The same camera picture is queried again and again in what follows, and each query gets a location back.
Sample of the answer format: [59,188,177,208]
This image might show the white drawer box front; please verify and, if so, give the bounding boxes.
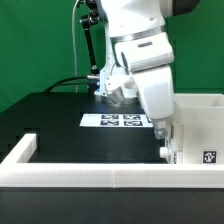
[160,147,183,164]

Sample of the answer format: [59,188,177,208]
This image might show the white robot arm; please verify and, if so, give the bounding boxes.
[96,0,201,139]

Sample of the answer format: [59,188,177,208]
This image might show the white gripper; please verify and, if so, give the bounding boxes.
[115,32,174,139]

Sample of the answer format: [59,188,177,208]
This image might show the white drawer cabinet frame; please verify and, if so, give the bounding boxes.
[171,94,224,165]

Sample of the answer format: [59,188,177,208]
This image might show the white fiducial marker sheet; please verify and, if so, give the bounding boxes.
[80,114,153,128]

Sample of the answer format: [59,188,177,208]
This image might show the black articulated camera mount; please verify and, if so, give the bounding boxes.
[79,0,101,76]

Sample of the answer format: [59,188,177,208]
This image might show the white drawer box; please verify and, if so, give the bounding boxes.
[168,124,184,151]
[160,147,183,164]

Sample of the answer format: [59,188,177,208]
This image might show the white workspace border fence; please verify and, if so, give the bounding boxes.
[0,134,224,188]

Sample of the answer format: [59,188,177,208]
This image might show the black cable bundle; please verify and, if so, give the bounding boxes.
[43,75,101,94]

